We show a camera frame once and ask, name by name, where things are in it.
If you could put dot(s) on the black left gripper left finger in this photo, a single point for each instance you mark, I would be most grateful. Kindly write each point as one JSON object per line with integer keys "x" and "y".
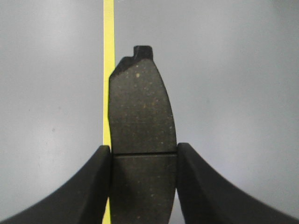
{"x": 81, "y": 200}

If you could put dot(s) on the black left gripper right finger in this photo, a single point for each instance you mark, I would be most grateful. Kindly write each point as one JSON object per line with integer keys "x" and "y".
{"x": 208, "y": 198}

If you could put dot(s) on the grey brake pad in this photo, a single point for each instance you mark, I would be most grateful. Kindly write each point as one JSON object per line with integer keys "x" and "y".
{"x": 143, "y": 139}

